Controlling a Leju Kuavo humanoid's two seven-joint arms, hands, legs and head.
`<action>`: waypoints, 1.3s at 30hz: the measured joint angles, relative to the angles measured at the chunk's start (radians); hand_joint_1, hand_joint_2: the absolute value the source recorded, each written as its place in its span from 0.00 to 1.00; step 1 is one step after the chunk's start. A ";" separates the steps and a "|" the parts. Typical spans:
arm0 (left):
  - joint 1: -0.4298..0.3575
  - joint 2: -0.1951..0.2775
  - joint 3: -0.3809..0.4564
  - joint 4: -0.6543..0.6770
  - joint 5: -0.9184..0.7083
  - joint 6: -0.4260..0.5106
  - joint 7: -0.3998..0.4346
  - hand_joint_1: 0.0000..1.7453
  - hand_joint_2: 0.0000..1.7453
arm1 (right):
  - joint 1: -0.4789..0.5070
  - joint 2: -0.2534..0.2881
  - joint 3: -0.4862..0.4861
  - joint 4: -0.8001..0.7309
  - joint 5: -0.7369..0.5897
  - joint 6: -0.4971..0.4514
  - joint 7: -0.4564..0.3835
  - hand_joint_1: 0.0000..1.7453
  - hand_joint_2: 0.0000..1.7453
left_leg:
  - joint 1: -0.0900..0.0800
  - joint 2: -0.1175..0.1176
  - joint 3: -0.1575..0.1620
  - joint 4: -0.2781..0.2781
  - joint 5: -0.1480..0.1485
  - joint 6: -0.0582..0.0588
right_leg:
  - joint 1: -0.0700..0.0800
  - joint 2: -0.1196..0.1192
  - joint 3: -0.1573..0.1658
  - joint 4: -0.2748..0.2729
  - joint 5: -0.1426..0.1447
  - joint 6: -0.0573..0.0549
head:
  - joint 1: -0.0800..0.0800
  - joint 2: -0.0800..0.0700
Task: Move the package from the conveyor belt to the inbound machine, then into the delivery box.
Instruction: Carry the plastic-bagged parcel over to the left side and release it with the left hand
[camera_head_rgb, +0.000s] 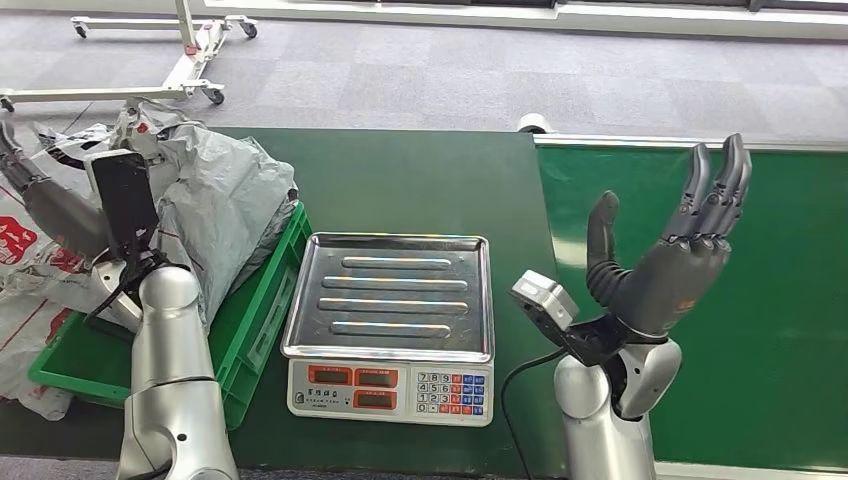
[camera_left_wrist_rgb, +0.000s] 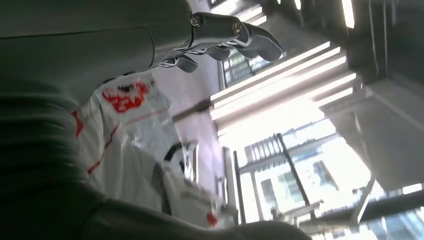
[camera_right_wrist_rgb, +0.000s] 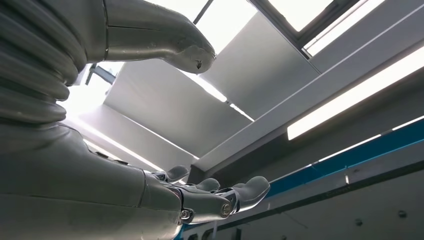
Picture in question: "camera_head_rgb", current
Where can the electronic scale with steel tray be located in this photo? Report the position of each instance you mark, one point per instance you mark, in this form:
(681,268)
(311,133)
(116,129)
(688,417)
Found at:
(391,298)

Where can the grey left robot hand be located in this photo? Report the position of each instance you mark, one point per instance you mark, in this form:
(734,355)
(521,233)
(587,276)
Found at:
(60,212)

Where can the white wheeled stand frame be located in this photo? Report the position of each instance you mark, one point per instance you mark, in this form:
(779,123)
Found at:
(189,60)

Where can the white conveyor end roller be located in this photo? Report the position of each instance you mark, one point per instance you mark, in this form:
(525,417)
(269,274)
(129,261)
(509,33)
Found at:
(534,124)

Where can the green conveyor belt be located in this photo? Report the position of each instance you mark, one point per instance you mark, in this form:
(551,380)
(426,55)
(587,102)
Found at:
(782,318)

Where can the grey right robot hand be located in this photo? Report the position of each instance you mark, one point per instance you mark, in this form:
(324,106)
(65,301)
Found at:
(669,278)

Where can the green plastic crate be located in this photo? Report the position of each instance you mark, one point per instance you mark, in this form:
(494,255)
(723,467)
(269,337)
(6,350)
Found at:
(252,351)

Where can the grey mailer with black print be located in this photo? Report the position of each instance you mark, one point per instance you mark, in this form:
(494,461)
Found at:
(66,149)

